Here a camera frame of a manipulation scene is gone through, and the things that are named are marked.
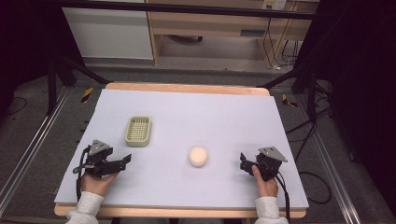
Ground white power strip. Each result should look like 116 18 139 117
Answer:
262 0 287 11

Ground wooden table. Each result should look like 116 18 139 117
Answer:
53 81 308 219

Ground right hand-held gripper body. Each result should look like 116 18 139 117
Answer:
255 146 289 183

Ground person's right hand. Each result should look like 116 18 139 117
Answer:
250 164 279 199

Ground yellow black floor tape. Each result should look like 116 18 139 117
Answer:
80 86 95 104
281 93 299 109

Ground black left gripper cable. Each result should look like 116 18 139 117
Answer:
75 147 92 203

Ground white foam board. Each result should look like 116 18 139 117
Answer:
53 89 310 210

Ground black horizontal frame bar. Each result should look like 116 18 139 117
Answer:
59 0 316 21

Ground black curtain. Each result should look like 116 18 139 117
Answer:
295 0 396 216
0 0 82 119

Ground black floor cable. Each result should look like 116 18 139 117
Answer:
5 96 29 118
285 105 333 205

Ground wooden desk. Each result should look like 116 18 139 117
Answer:
145 0 319 69

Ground metal floor rail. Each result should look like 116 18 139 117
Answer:
295 92 363 224
0 86 72 217

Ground round cream soap bar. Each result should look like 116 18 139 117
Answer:
188 146 209 168

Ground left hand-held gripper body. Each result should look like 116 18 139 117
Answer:
73 139 114 179

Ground white cabinet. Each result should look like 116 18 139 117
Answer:
62 7 154 61

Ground person's left hand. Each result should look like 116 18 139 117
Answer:
80 172 120 198

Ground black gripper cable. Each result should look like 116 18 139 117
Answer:
274 172 291 224
75 147 92 203

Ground green soap dish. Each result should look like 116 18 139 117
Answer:
124 115 153 148

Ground cables under desk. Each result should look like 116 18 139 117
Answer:
262 17 301 69

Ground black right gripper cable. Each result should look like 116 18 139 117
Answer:
274 172 291 224

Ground black metal stand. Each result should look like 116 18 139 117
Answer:
256 65 319 123
46 54 112 117

